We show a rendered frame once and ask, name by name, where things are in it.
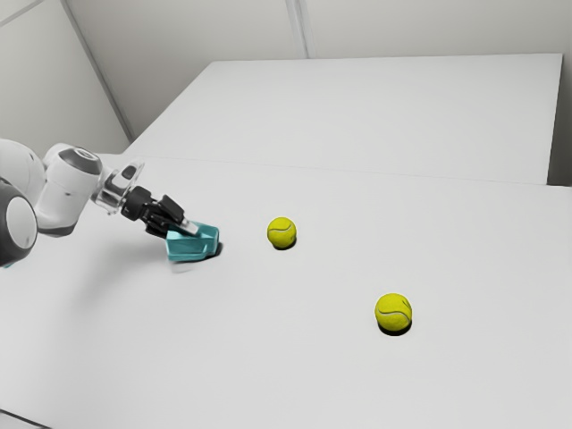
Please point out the yellow tennis ball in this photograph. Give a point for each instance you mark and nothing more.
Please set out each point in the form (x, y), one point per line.
(392, 312)
(281, 232)

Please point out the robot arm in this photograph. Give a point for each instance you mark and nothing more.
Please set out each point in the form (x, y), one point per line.
(62, 187)

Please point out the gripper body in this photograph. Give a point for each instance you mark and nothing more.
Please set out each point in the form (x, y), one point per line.
(139, 205)

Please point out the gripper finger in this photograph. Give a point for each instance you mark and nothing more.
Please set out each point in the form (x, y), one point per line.
(176, 213)

